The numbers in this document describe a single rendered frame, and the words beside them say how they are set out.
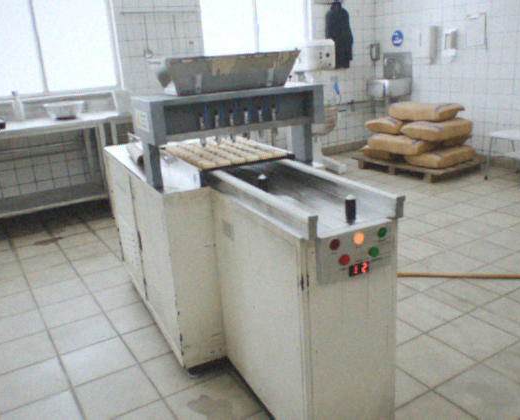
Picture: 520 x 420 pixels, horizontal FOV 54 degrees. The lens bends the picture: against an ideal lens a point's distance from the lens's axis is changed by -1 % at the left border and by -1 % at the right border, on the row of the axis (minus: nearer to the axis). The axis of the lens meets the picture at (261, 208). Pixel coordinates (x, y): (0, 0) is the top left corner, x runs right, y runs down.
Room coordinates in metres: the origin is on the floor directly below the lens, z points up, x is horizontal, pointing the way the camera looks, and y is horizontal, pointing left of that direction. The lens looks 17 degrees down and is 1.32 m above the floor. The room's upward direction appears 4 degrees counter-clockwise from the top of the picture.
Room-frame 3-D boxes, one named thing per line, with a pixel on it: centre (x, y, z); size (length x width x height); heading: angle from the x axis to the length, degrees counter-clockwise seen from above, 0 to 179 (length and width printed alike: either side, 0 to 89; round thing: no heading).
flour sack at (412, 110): (5.31, -1.75, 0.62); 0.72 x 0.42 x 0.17; 37
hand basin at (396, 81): (6.25, -1.67, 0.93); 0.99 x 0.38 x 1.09; 30
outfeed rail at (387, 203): (2.28, 0.03, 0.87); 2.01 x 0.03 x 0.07; 25
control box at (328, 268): (1.33, -0.25, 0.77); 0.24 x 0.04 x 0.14; 115
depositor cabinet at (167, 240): (2.55, 0.31, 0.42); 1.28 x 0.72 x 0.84; 25
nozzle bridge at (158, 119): (2.12, 0.11, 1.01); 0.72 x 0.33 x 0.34; 115
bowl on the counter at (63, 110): (4.46, 1.64, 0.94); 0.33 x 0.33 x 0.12
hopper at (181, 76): (2.12, 0.11, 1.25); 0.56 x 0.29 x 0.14; 115
